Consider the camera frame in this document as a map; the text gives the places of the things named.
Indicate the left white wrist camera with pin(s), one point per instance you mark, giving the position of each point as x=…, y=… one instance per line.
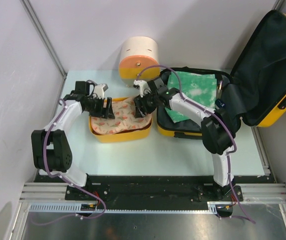
x=99, y=91

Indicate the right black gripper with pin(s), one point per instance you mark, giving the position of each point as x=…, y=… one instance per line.
x=140, y=111

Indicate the yellow plastic basket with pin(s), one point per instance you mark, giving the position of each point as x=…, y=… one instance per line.
x=114, y=138

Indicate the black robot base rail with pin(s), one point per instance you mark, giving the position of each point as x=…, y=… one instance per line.
x=155, y=192

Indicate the silver metal padlock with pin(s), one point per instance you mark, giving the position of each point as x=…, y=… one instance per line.
x=219, y=89

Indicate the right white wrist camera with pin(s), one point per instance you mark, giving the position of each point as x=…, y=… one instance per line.
x=142, y=86

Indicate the pastel round drawer box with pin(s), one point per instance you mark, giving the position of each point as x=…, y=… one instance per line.
x=138, y=59

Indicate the yellow Pikachu suitcase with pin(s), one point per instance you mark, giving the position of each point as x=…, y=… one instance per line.
x=255, y=90

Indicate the white slotted cable duct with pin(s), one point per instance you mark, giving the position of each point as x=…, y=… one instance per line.
x=85, y=208

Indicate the green white patterned towel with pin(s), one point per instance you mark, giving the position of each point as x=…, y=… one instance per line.
x=198, y=87

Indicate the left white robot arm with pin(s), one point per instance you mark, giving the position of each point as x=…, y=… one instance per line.
x=51, y=151

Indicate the brown cloth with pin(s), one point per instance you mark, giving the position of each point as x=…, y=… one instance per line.
x=134, y=130

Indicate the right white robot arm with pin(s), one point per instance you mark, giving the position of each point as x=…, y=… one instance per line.
x=217, y=137

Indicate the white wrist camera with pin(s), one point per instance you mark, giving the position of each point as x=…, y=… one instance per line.
x=142, y=86
x=99, y=91

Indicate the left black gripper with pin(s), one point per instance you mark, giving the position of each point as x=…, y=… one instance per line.
x=103, y=112

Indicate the tulip print mesh pouch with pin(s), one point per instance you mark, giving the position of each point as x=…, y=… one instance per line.
x=125, y=120

